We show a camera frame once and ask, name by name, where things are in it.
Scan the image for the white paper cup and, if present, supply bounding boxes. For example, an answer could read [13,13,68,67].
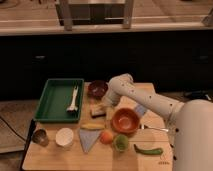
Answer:
[55,128,74,147]

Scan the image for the orange bowl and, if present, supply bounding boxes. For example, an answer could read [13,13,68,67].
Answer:
[111,108,140,134]

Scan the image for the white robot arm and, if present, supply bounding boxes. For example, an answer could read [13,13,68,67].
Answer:
[102,74,213,171]

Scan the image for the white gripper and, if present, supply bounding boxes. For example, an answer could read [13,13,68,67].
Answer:
[95,90,121,127]

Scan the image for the green plastic tray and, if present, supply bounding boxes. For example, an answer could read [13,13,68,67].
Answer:
[34,78,84,123]

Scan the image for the blue sponge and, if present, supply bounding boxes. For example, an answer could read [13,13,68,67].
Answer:
[134,105,147,117]

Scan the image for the dark red bowl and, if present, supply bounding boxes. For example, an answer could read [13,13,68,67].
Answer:
[88,80,108,99]

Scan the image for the small metal cup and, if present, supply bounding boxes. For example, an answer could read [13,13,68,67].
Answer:
[32,129,49,147]

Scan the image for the green chili pepper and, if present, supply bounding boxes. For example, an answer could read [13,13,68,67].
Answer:
[134,144,164,156]

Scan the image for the black cable left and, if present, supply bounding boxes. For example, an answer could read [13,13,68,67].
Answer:
[0,114,37,171]

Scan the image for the orange peach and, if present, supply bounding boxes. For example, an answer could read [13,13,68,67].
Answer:
[100,130,113,144]

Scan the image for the metal spoon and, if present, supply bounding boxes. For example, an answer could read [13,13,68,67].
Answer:
[140,124,169,132]

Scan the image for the green plastic cup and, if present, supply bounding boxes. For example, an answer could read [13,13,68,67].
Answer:
[113,134,129,152]

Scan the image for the blue triangular cloth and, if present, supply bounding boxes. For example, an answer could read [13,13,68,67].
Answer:
[78,129,101,153]

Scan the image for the white stool frame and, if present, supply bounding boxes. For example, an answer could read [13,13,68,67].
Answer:
[55,0,134,31]

